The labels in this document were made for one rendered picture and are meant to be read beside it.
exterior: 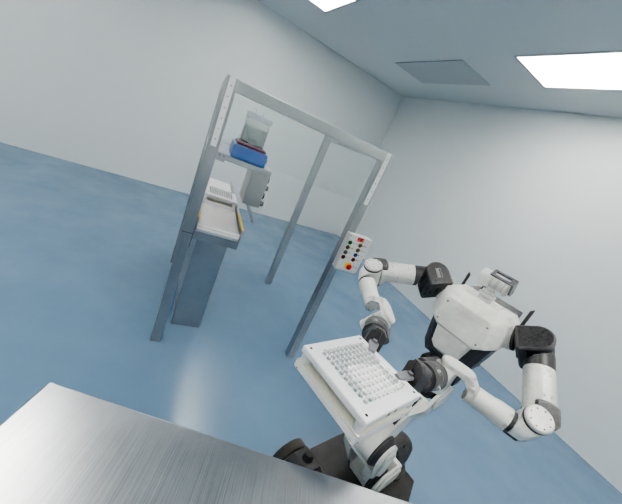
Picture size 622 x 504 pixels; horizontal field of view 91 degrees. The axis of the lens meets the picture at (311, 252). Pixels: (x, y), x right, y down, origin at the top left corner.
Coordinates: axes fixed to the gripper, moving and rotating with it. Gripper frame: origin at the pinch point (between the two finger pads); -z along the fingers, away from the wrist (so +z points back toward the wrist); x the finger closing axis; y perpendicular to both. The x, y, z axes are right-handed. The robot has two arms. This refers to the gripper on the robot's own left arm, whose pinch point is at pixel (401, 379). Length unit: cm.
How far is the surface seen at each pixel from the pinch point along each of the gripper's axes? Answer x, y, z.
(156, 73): -48, 482, -33
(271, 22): -177, 470, 85
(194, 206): 8, 133, -31
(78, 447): 19, 10, -72
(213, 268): 52, 147, -3
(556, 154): -150, 142, 322
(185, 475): 19, 0, -54
